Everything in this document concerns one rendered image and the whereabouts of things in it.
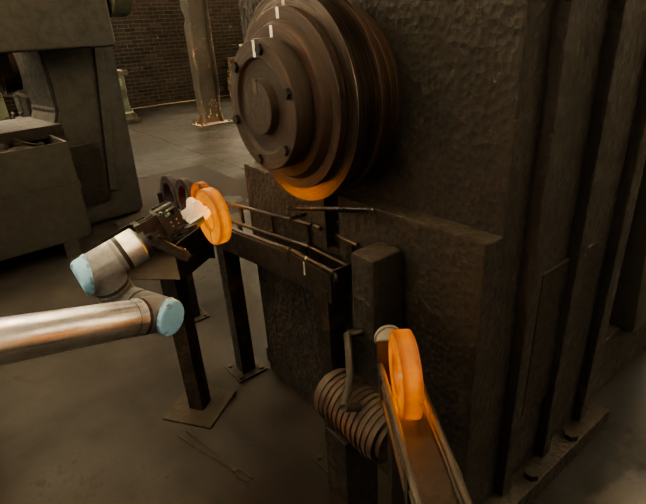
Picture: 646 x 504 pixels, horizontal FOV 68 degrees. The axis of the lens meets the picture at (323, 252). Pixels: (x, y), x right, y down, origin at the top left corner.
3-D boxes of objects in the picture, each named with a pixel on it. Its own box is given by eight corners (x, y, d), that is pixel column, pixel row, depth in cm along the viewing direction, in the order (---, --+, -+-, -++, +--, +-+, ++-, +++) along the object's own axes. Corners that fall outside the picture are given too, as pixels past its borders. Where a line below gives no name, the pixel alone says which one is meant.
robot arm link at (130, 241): (139, 272, 117) (127, 260, 124) (156, 261, 118) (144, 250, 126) (120, 242, 112) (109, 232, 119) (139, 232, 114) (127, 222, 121)
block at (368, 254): (383, 321, 125) (382, 237, 115) (405, 334, 119) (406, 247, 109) (352, 337, 119) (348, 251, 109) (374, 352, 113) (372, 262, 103)
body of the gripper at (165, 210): (179, 204, 119) (135, 229, 114) (194, 232, 123) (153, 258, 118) (168, 198, 124) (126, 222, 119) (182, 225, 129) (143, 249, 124)
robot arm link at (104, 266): (82, 287, 119) (60, 258, 113) (127, 260, 124) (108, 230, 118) (94, 305, 113) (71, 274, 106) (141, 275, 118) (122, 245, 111)
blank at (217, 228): (201, 184, 134) (190, 186, 132) (226, 189, 122) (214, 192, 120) (211, 236, 139) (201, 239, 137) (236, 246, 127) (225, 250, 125)
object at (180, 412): (180, 381, 194) (142, 216, 164) (238, 391, 186) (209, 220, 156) (150, 417, 177) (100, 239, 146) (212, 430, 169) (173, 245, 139)
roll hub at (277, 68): (254, 156, 125) (240, 39, 113) (318, 175, 104) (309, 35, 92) (235, 160, 122) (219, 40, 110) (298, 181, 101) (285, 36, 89)
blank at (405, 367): (411, 413, 90) (393, 414, 90) (402, 330, 93) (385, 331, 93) (429, 426, 74) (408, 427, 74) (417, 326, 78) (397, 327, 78)
